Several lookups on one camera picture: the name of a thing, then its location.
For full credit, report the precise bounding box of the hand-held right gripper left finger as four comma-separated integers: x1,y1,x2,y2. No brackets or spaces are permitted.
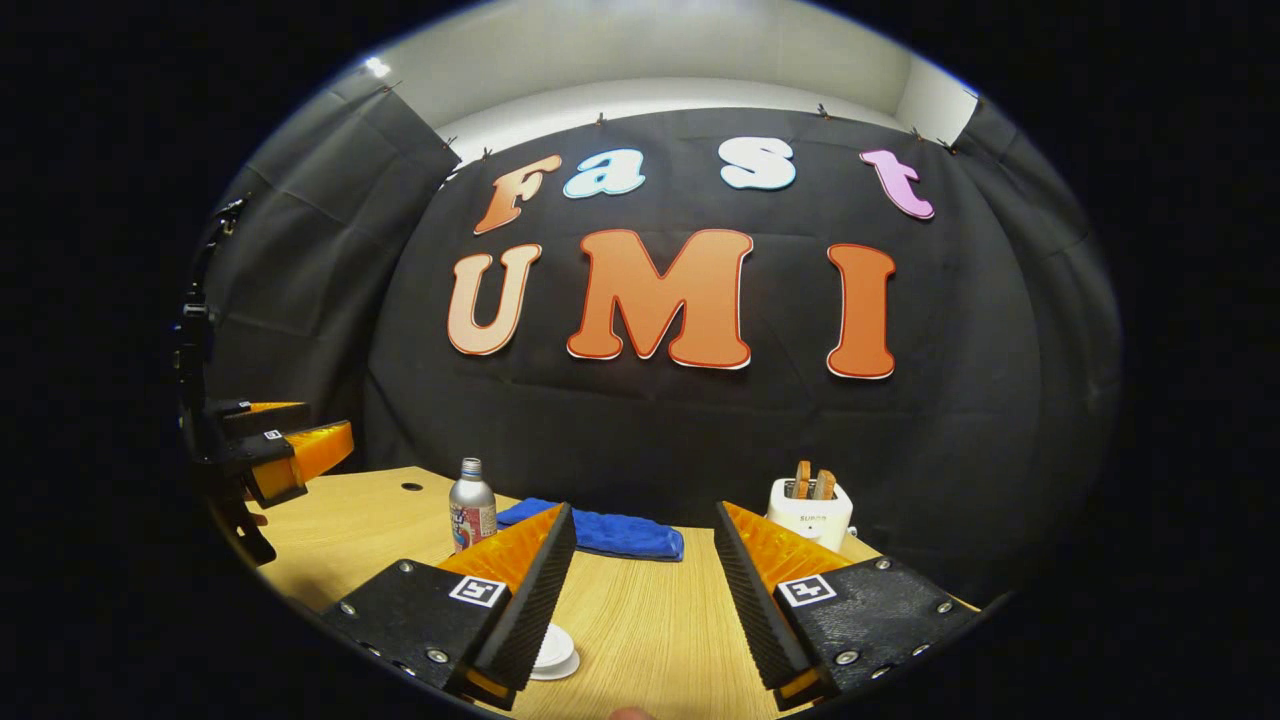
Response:
320,502,578,711

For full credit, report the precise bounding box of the silver water bottle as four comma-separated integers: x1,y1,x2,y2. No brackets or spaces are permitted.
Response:
449,458,498,554

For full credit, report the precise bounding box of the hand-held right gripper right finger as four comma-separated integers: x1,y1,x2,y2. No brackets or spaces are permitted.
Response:
713,500,981,713

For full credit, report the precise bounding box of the blue towel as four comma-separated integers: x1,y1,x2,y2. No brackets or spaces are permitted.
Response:
497,497,686,562

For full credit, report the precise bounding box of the white teacup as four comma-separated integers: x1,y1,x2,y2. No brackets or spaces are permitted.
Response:
532,624,580,673

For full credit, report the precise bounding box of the white toaster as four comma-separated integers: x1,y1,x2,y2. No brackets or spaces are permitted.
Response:
766,478,854,553

